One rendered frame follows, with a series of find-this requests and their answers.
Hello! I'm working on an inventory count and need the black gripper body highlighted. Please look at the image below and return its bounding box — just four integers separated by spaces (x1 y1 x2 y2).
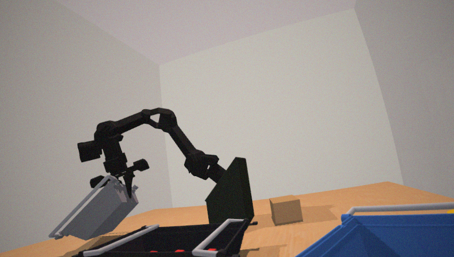
90 150 150 188

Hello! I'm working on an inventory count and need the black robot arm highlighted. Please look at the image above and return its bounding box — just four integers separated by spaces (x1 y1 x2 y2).
77 108 226 183

